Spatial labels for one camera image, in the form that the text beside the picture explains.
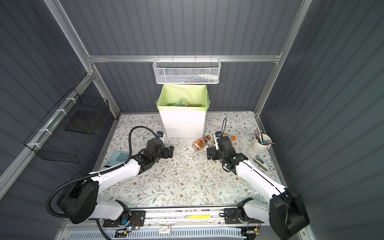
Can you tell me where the brown cola bottle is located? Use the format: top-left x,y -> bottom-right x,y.
192,134 -> 213,152

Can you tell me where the green bottle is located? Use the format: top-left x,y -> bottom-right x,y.
174,101 -> 191,107

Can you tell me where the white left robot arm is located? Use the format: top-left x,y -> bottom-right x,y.
46,130 -> 175,227

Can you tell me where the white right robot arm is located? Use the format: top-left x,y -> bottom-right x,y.
207,119 -> 310,240

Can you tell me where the white plastic trash bin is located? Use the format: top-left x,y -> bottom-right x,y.
158,106 -> 207,139

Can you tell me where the green bin liner bag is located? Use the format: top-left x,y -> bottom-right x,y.
156,85 -> 211,112

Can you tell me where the white cup with pens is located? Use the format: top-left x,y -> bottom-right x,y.
251,129 -> 274,155

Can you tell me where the white wire mesh basket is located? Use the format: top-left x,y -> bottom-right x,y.
153,58 -> 222,85

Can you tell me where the black wire mesh basket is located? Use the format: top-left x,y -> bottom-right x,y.
24,90 -> 110,163

